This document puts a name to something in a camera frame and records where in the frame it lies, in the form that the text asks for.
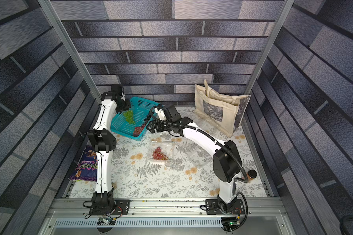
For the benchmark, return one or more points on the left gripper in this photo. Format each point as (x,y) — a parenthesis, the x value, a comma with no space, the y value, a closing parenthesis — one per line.
(128,106)

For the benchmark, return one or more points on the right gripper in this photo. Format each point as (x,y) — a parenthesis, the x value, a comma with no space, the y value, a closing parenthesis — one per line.
(152,126)

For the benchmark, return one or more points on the green grape bunch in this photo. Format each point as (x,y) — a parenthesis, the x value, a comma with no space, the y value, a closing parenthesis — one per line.
(129,116)

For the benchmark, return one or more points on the teal plastic basket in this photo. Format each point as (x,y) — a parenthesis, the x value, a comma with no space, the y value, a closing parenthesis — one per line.
(141,108)

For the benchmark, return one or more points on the clear clamshell container front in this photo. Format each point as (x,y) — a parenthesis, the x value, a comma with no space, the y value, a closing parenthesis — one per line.
(168,147)

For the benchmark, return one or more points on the red grape bunch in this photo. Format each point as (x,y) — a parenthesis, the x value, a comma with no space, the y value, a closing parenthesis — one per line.
(159,155)
(138,130)

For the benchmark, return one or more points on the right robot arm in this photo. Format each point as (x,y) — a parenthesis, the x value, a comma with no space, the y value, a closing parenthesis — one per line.
(227,164)

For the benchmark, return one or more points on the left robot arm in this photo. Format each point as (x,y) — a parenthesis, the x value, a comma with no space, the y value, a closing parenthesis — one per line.
(103,142)

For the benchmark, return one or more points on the floral tablecloth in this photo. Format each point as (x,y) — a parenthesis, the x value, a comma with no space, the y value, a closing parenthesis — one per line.
(134,176)

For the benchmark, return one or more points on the beige canvas tote bag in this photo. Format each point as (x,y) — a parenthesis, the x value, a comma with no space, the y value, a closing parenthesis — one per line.
(221,111)

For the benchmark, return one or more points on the purple snack bag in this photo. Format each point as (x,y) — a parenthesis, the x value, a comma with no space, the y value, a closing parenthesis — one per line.
(86,169)

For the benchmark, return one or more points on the brown bottle black cap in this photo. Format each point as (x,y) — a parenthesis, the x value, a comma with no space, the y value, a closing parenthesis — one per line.
(251,174)

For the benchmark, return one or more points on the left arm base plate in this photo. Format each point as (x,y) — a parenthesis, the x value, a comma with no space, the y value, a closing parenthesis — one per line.
(117,207)

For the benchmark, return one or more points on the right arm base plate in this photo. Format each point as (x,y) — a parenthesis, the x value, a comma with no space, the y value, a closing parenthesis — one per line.
(218,207)

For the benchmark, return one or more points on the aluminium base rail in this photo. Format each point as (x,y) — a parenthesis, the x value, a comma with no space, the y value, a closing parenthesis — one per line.
(167,216)

